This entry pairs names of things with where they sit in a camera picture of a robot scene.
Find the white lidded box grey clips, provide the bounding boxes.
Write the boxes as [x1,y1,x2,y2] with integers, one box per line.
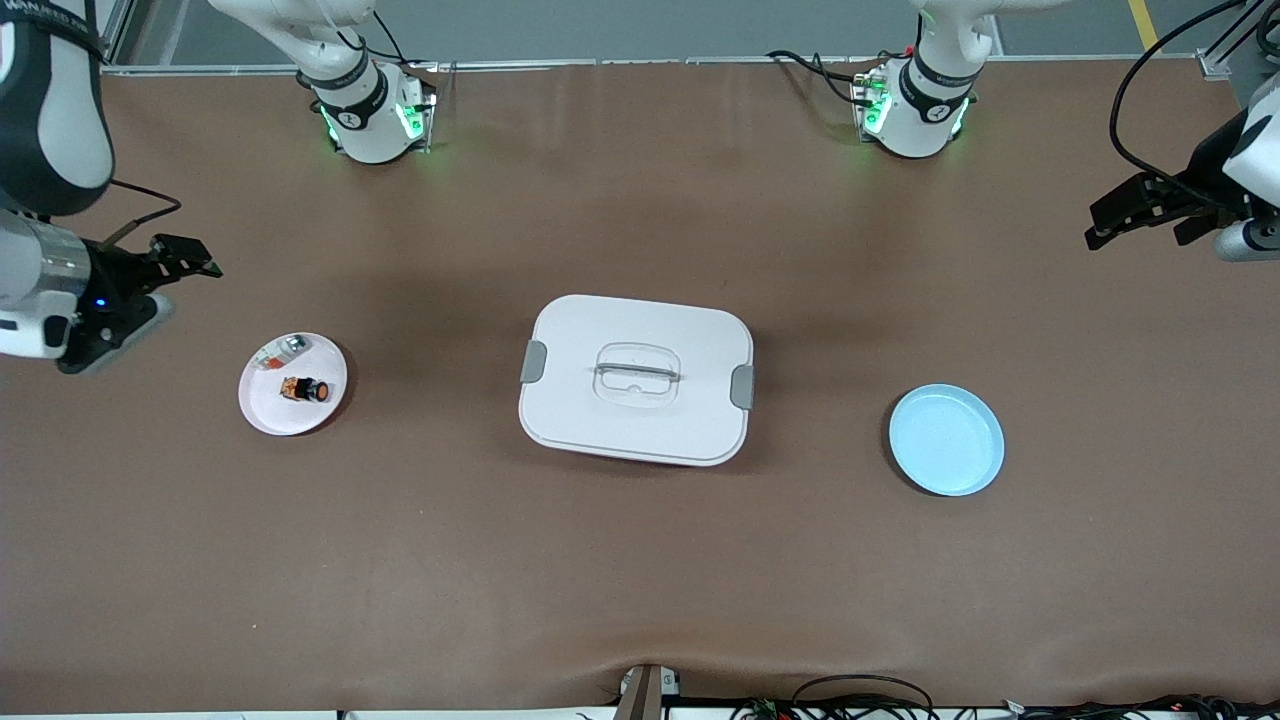
[518,294,755,468]

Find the small silver red part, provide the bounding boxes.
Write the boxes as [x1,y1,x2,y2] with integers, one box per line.
[253,335,313,373]

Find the pale pink round plate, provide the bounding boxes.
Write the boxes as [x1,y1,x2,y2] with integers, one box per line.
[238,332,349,437]

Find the light blue round plate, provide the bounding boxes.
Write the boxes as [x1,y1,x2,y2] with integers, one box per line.
[888,383,1006,498]

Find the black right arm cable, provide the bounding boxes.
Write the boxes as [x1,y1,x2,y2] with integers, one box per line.
[98,178,183,249]

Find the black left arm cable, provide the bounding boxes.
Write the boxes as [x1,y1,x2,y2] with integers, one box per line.
[1108,0,1280,213]

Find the aluminium frame struts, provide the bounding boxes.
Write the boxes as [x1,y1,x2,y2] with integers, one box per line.
[95,0,143,71]

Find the black cable at arm base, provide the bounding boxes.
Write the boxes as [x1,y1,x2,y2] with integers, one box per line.
[767,48,883,107]

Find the black cable bundle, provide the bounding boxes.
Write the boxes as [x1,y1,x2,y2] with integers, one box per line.
[938,694,1280,720]

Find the silver table edge rail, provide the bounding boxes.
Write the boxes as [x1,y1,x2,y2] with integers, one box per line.
[100,55,1231,77]

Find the looped black cable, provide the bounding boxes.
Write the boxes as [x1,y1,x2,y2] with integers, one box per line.
[790,674,936,720]

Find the front camera mount bracket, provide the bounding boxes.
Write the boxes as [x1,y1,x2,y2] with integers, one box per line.
[612,664,683,720]

